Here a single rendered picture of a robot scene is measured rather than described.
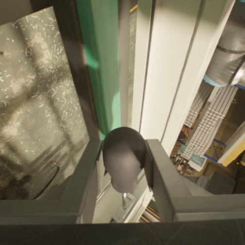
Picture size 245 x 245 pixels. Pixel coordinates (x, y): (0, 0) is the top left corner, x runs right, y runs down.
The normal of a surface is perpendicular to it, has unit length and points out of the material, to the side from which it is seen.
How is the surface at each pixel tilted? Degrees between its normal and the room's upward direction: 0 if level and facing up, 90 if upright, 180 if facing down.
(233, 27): 90
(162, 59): 90
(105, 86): 0
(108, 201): 90
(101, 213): 90
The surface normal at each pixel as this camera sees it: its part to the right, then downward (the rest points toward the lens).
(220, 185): -0.01, -0.62
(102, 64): 0.81, 0.46
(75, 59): -0.59, 0.63
